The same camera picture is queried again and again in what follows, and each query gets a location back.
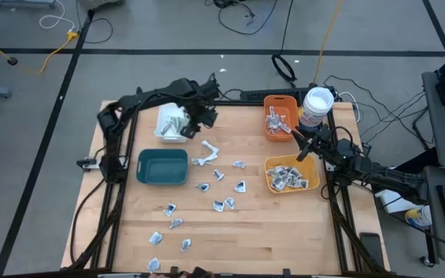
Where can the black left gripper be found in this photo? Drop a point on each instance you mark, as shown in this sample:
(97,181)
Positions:
(201,110)

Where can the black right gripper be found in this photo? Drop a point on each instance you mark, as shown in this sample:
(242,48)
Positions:
(327,143)

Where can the white packet red print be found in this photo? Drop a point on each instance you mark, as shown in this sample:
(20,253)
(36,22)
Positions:
(272,115)
(283,125)

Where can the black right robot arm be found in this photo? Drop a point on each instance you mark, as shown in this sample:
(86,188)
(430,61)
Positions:
(392,177)

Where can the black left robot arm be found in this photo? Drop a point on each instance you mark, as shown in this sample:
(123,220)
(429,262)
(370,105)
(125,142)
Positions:
(149,92)

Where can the yellow plastic bin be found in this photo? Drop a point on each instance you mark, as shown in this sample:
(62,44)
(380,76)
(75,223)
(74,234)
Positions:
(311,166)

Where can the long crumpled white packet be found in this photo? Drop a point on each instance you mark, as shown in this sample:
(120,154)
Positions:
(210,146)

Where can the crumpled white printed packet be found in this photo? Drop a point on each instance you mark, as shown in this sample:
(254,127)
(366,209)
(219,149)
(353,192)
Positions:
(204,160)

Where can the white plastic bin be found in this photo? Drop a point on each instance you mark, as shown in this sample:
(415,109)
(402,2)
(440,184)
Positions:
(164,137)

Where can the orange plastic bin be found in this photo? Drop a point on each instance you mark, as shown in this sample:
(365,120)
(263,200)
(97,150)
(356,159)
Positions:
(280,101)

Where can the teal plastic bin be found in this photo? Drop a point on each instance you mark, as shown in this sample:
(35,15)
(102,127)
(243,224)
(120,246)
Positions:
(162,168)

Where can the black power strip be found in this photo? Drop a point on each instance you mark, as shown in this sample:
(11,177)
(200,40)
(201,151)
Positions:
(265,94)

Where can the white box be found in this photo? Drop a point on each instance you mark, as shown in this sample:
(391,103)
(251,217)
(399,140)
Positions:
(400,204)

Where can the black angled beam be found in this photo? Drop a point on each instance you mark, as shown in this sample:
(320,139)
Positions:
(419,158)

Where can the small connector box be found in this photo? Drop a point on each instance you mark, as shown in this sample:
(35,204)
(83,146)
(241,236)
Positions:
(89,164)

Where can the black smartphone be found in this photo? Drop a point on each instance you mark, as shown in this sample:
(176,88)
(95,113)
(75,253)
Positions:
(371,249)

